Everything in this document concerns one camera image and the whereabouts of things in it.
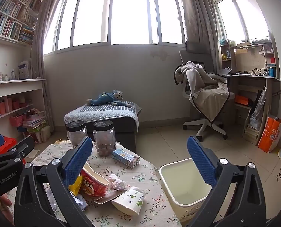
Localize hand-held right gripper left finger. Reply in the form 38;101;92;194
14;136;95;227

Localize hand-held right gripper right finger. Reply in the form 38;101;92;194
185;136;267;227

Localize yellow snack wrapper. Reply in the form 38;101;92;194
68;175;84;196

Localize red instant noodle bowl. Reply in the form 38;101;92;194
80;163;110;197

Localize cream plastic waste bin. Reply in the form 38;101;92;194
159;158;217;223

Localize clear plastic wrapper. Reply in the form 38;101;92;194
73;194;88;211

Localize white tissue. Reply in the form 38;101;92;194
109;174;126;190

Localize peeled foil bowl lid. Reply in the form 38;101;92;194
94;189;127;204

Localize white leaf-print paper cup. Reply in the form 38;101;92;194
111;186;146;216

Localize person's left hand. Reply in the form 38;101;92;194
0;191;14;225

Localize red flat box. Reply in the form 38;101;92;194
0;136;17;154

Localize white tote bag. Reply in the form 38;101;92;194
35;125;51;143

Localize clear jar with black lid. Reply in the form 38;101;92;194
65;120;87;149

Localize clear jar with brown nuts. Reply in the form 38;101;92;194
93;120;116;157

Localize blue milk carton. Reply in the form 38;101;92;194
112;148;140;169

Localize dark ottoman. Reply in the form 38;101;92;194
64;101;142;154

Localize striped quilted cover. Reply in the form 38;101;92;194
64;101;142;133

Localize white low shelf unit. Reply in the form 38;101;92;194
0;79;47;145

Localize floral tablecloth table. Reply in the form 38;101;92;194
7;141;182;227

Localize blue stuffed monkey toy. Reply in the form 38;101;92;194
86;89;133;107

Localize grey blanket with dark trim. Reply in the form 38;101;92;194
174;61;229;122

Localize orange box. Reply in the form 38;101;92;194
234;95;250;106

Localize orange paper bag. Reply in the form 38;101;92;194
258;115;281;154

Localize silver foil bag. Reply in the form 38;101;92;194
249;87;267;128

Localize wooden desk with hutch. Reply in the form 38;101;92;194
220;39;281;146

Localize grey curtain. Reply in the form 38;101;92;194
30;0;71;135
179;0;222;74

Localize white office chair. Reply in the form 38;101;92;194
179;41;229;142

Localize small side window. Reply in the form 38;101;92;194
214;0;270;43

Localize large bay window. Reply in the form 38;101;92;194
43;0;187;56

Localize white wall bookshelf with books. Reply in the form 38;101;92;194
0;0;42;46

